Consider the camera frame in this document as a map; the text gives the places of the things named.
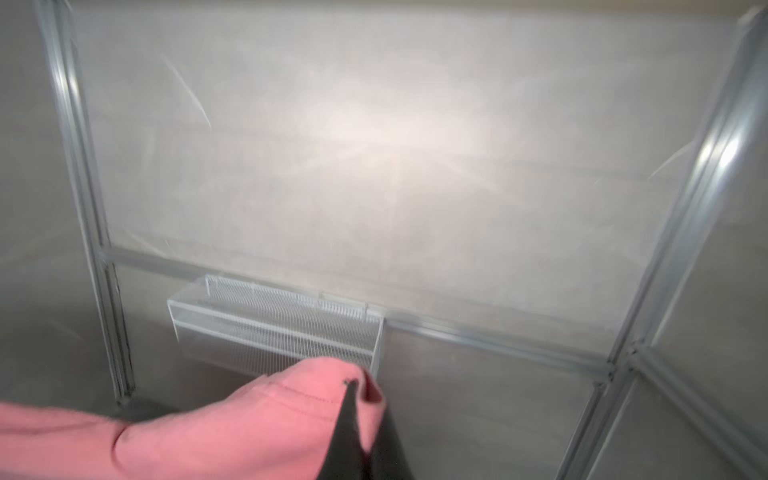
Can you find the pink t shirt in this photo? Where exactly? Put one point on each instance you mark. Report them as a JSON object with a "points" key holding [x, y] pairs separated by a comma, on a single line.
{"points": [[277, 426]]}

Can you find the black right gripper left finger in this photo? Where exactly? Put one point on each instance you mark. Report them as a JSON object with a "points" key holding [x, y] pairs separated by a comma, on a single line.
{"points": [[345, 458]]}

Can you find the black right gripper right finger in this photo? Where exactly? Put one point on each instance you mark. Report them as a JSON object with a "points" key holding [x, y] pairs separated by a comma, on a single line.
{"points": [[386, 457]]}

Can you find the white wire mesh basket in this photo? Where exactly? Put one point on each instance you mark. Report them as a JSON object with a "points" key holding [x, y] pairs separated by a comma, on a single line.
{"points": [[256, 329]]}

